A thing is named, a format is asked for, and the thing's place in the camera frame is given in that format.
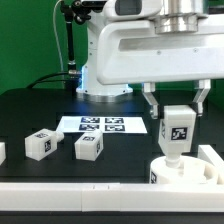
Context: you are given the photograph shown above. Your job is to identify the white L-shaped fence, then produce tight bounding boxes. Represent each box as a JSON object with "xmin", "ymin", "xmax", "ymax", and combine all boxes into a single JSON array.
[{"xmin": 0, "ymin": 145, "xmax": 224, "ymax": 212}]

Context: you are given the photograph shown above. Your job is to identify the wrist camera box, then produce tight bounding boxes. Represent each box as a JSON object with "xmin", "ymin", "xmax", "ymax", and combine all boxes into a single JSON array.
[{"xmin": 103, "ymin": 0, "xmax": 162, "ymax": 21}]

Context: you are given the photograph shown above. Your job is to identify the paper sheet with tags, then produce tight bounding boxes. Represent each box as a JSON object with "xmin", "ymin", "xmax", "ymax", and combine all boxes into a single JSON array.
[{"xmin": 57, "ymin": 116, "xmax": 147, "ymax": 134}]

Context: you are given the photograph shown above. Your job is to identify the white cable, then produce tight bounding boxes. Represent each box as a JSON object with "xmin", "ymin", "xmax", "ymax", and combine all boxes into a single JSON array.
[{"xmin": 52, "ymin": 0, "xmax": 66, "ymax": 73}]

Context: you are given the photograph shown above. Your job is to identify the white round stool seat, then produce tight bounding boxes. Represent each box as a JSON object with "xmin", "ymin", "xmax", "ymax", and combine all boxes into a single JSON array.
[{"xmin": 149, "ymin": 156, "xmax": 218, "ymax": 185}]

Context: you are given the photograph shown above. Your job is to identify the black cables on table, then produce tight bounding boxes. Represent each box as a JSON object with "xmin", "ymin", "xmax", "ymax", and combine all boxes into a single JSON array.
[{"xmin": 25, "ymin": 71, "xmax": 83, "ymax": 90}]

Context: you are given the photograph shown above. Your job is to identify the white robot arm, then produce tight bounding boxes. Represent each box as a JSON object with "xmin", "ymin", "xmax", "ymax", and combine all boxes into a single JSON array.
[{"xmin": 81, "ymin": 0, "xmax": 224, "ymax": 118}]

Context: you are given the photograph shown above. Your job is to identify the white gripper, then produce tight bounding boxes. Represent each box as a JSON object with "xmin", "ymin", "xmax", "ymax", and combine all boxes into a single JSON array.
[{"xmin": 97, "ymin": 14, "xmax": 224, "ymax": 119}]

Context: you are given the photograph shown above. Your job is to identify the white part at left edge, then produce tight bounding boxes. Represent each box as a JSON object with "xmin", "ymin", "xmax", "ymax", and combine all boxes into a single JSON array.
[{"xmin": 0, "ymin": 142, "xmax": 6, "ymax": 165}]

